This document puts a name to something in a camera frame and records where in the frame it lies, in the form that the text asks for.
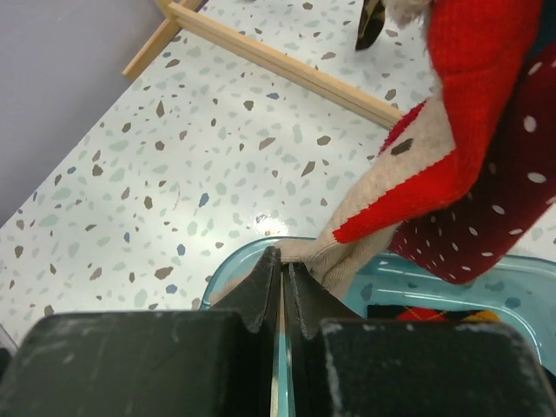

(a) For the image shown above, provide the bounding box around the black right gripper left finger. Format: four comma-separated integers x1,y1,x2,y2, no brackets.
1,247,281,416

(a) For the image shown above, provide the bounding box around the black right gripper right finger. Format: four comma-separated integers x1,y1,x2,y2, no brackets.
288,264,555,416

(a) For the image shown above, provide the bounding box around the red black argyle sock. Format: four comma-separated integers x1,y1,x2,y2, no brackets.
367,305,500,322

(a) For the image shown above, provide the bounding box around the red beige knit sock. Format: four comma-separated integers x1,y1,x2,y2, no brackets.
273,1,542,297

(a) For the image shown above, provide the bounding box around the brown yellow argyle sock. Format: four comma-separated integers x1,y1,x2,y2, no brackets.
355,0,386,51

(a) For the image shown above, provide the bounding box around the red polka dot garment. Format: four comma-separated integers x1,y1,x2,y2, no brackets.
388,44,555,285

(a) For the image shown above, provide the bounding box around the teal transparent plastic basin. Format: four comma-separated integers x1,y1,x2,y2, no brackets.
199,238,555,416

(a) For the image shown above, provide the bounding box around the wooden drying rack frame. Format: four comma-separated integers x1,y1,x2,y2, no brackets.
122,1,401,129

